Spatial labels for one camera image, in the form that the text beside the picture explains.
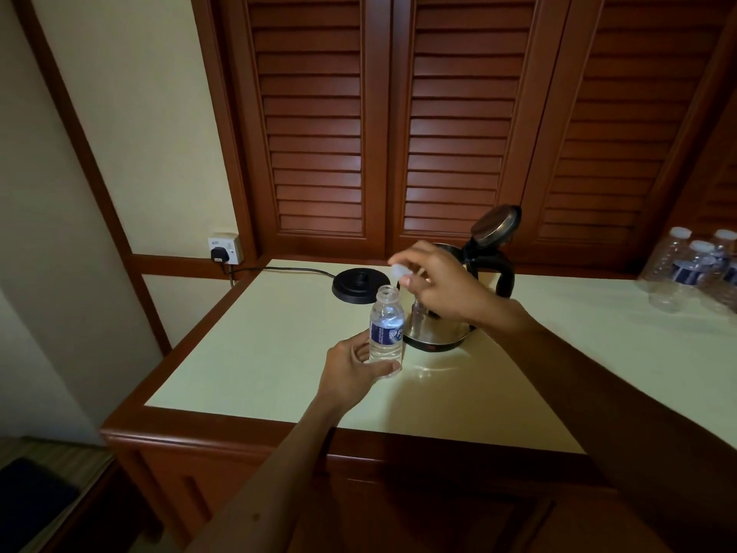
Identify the black round kettle base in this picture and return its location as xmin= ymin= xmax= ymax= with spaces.
xmin=331 ymin=267 xmax=392 ymax=306

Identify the clear unlabeled water bottle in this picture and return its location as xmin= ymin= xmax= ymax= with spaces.
xmin=636 ymin=226 xmax=692 ymax=292

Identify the wooden cabinet cream top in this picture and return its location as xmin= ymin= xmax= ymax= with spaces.
xmin=101 ymin=257 xmax=737 ymax=553

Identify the person's left forearm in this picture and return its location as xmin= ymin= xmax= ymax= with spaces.
xmin=187 ymin=396 xmax=349 ymax=553

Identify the steel electric kettle black handle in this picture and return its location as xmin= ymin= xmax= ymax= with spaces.
xmin=402 ymin=204 xmax=524 ymax=353

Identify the person's left hand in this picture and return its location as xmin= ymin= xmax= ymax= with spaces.
xmin=315 ymin=330 xmax=402 ymax=414

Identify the low wooden side table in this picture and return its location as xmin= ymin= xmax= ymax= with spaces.
xmin=0 ymin=435 xmax=121 ymax=553

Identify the dark blue flat pad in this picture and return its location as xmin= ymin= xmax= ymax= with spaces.
xmin=0 ymin=457 xmax=81 ymax=553

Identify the person's right hand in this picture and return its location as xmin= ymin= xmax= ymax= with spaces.
xmin=388 ymin=240 xmax=532 ymax=336

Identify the brown louvered wooden shutter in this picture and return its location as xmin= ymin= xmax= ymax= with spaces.
xmin=662 ymin=103 xmax=737 ymax=269
xmin=517 ymin=0 xmax=737 ymax=266
xmin=216 ymin=0 xmax=394 ymax=260
xmin=388 ymin=0 xmax=574 ymax=257

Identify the white wall socket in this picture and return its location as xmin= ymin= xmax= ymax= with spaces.
xmin=207 ymin=233 xmax=244 ymax=266

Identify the clear water bottle blue label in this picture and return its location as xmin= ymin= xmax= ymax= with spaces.
xmin=709 ymin=228 xmax=737 ymax=283
xmin=649 ymin=240 xmax=716 ymax=313
xmin=716 ymin=258 xmax=737 ymax=315
xmin=368 ymin=284 xmax=406 ymax=378

